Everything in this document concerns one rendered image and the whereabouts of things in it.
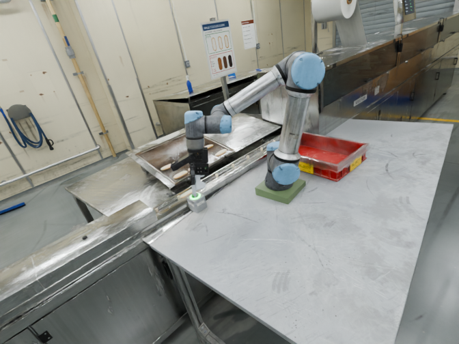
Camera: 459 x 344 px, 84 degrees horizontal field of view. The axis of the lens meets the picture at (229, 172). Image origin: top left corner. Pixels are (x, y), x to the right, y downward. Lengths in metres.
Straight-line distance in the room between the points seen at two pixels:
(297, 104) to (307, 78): 0.11
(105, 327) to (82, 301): 0.21
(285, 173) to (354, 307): 0.54
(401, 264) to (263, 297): 0.47
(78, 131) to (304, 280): 4.51
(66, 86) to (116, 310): 3.98
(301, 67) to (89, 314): 1.35
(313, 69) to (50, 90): 4.33
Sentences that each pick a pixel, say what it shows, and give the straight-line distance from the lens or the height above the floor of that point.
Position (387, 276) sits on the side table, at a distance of 1.03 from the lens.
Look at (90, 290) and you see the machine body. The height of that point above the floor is 0.73.
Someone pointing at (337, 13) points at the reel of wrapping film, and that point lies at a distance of 2.49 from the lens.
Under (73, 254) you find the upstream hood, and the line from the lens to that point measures 1.27.
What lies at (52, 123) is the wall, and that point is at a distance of 4.92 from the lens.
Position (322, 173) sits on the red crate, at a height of 0.85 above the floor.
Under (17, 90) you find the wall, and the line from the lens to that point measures 4.86.
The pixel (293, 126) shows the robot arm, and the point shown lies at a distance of 1.06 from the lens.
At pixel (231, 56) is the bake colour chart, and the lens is 2.60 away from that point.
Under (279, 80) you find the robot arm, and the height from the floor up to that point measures 1.39.
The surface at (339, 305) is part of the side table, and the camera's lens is 0.93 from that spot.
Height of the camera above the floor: 1.58
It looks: 28 degrees down
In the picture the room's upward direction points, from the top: 11 degrees counter-clockwise
